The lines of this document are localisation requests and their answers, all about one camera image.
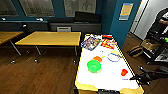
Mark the dark interior window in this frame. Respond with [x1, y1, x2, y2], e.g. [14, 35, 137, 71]
[18, 0, 56, 18]
[0, 0, 20, 17]
[62, 0, 98, 18]

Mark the yellow wall sign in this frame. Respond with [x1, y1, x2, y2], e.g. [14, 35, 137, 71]
[118, 2, 135, 22]

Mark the red orange snack box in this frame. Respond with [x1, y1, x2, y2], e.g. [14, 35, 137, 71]
[100, 37, 118, 50]

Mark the small orange bowl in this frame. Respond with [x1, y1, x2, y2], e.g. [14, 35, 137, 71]
[92, 55, 104, 63]

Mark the colourful items pile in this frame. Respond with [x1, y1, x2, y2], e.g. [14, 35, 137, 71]
[80, 35, 102, 51]

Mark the wooden office table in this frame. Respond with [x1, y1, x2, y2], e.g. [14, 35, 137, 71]
[14, 30, 82, 65]

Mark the brown bag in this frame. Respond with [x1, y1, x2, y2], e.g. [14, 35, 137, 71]
[127, 45, 145, 58]

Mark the black wheeled cart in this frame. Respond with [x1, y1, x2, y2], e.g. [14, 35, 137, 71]
[145, 31, 168, 65]

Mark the cardboard box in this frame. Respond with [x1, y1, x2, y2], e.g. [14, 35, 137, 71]
[141, 38, 158, 51]

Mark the grey low cabinet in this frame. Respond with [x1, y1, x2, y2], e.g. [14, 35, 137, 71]
[48, 21, 102, 35]

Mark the blue rimmed white bowl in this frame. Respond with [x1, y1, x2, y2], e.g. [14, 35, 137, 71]
[106, 52, 121, 63]

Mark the green plastic bowl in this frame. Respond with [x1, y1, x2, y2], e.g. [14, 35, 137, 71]
[86, 59, 103, 73]

